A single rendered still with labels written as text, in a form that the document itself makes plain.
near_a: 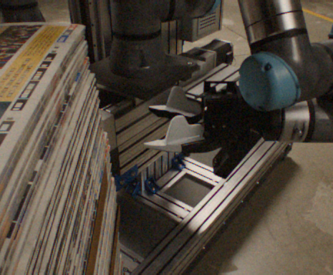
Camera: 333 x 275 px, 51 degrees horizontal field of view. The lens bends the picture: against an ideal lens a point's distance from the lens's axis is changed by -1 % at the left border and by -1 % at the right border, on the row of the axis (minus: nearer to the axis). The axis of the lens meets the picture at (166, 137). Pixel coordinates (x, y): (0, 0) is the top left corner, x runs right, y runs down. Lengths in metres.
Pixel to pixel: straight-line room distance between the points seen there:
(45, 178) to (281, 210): 1.54
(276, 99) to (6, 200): 0.34
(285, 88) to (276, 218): 1.27
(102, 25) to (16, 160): 0.89
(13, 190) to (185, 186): 1.28
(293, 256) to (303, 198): 0.37
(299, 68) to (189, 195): 1.02
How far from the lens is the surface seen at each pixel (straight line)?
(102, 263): 0.57
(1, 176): 0.18
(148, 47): 0.85
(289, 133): 0.57
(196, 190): 1.44
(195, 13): 0.91
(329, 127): 0.59
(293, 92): 0.46
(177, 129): 0.52
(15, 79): 0.27
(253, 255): 1.52
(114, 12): 0.85
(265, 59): 0.44
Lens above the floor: 1.16
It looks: 33 degrees down
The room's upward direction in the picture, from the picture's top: straight up
